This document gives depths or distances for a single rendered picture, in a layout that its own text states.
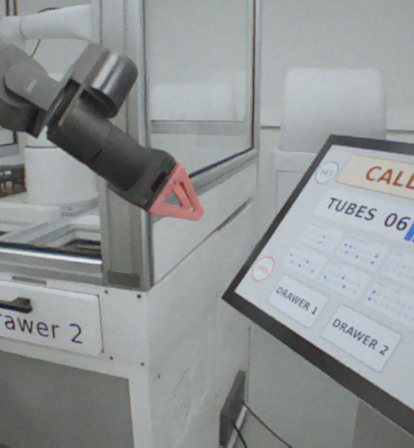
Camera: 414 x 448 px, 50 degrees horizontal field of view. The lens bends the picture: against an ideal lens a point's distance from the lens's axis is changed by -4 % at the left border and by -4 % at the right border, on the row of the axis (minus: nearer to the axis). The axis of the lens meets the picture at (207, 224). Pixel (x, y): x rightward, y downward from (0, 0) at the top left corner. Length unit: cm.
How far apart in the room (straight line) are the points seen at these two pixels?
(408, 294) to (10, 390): 83
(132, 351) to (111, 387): 11
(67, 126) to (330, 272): 35
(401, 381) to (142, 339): 46
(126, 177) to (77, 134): 7
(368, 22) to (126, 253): 351
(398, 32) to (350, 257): 357
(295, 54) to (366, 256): 348
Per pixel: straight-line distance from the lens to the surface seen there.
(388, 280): 54
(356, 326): 53
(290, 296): 61
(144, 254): 74
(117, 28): 73
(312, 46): 399
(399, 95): 405
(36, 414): 107
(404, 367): 49
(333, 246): 61
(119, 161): 51
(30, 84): 50
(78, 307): 82
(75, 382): 95
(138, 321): 79
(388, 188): 62
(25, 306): 84
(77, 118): 50
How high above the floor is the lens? 125
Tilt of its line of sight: 15 degrees down
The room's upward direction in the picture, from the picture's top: straight up
